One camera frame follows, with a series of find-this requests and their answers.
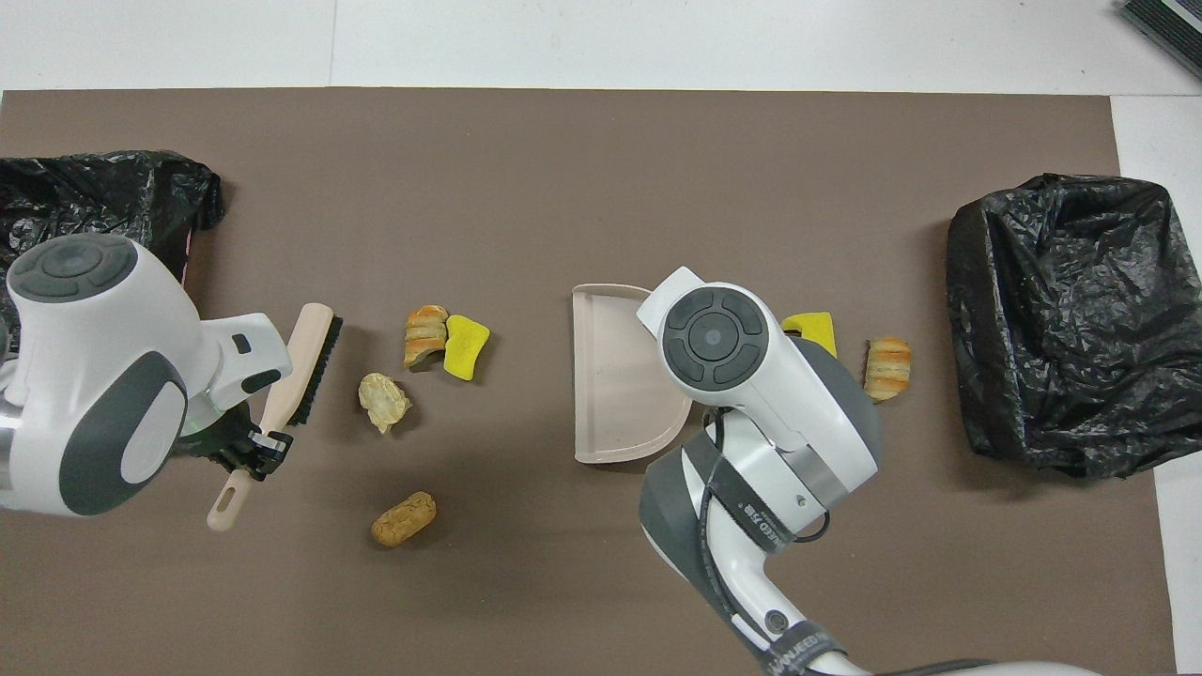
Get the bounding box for pale cream pastry piece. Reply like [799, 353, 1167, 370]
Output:
[358, 373, 413, 436]

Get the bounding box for orange striped croissant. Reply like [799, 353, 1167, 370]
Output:
[404, 304, 450, 369]
[862, 337, 913, 407]

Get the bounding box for beige hand brush black bristles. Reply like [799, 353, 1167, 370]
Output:
[207, 302, 345, 533]

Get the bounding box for beige plastic dustpan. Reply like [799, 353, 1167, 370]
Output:
[571, 284, 694, 465]

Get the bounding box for large brown paper table mat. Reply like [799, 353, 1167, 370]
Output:
[0, 87, 1177, 676]

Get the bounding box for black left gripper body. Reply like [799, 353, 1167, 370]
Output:
[193, 408, 259, 461]

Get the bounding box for dark ribbed device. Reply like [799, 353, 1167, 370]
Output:
[1117, 0, 1202, 53]

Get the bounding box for black bag lined trash bin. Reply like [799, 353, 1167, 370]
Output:
[946, 174, 1202, 482]
[0, 150, 226, 461]

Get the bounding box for thick yellow sponge piece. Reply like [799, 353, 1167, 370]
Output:
[443, 315, 492, 382]

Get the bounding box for brown bread roll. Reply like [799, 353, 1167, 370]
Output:
[371, 491, 438, 548]

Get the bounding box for notched yellow sponge piece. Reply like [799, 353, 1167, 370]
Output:
[781, 312, 839, 360]

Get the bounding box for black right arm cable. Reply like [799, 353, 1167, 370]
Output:
[690, 404, 1006, 676]

